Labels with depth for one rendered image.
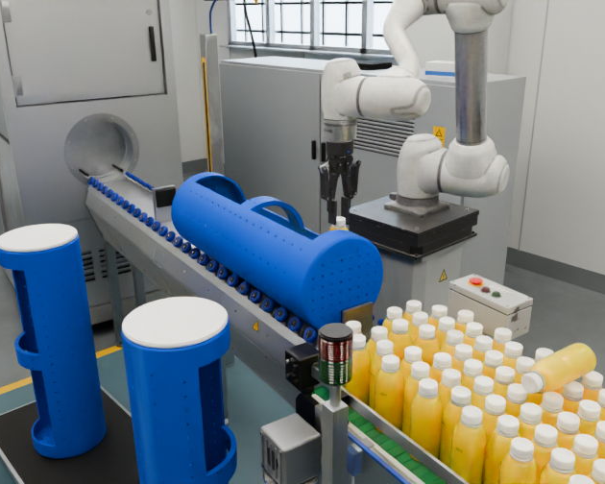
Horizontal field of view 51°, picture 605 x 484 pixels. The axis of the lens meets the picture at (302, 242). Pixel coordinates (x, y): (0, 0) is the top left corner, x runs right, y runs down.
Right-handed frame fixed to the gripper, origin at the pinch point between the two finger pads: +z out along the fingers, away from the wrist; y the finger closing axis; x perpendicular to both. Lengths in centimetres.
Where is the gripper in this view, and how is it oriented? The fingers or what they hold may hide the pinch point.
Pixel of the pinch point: (339, 210)
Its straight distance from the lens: 179.4
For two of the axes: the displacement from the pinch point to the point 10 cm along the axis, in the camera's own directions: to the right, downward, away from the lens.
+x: 5.6, 2.8, -7.8
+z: 0.1, 9.4, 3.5
